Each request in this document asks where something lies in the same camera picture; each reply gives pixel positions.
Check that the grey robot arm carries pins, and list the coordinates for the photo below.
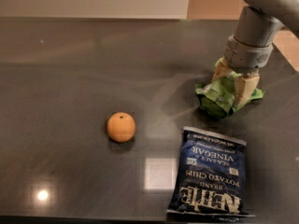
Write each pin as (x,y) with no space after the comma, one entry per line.
(286,11)

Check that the green rice chip bag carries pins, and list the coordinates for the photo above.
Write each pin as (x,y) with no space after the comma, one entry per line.
(218,97)

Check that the blue kettle chips bag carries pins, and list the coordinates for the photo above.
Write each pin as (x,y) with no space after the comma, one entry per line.
(211,175)

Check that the orange fruit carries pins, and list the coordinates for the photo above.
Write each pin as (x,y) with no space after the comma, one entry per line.
(121,127)

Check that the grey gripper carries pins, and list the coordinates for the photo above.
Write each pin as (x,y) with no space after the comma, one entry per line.
(247,55)

